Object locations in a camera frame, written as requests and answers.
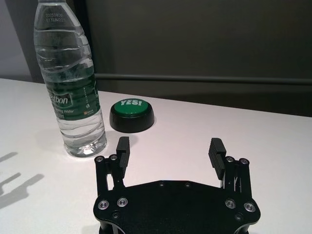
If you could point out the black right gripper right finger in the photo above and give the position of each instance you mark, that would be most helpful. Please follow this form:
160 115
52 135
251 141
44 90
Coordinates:
217 156

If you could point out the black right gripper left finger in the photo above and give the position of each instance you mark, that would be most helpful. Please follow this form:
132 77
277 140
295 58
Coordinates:
123 156

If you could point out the clear green-label water bottle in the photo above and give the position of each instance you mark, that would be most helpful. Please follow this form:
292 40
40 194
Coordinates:
68 85

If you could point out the green YES push button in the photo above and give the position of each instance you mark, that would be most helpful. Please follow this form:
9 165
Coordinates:
131 114

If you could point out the dark grey wall rail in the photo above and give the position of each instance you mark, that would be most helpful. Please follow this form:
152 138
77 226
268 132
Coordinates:
195 78

